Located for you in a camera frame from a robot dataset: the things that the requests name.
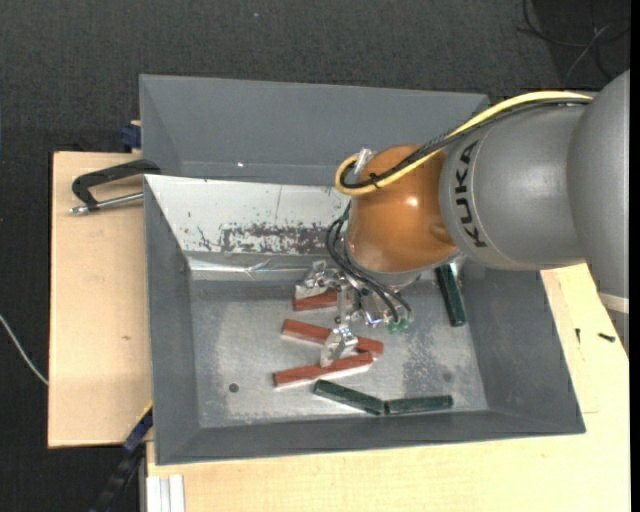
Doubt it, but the grey metal bin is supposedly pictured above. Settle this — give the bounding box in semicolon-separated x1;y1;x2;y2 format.
138;73;587;467

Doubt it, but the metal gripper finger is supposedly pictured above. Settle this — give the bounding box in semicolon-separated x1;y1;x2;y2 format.
319;326;360;367
294;259;343;301

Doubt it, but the dark green flat block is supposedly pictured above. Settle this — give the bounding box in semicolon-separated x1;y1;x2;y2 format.
434;264;468;329
312;379;386;417
383;394;455;416

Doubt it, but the red-brown flat block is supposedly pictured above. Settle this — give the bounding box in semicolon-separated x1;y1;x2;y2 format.
280;318;385;357
291;289;347;312
271;350;375;392

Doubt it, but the pale wood board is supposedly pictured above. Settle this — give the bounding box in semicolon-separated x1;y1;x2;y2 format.
47;150;154;449

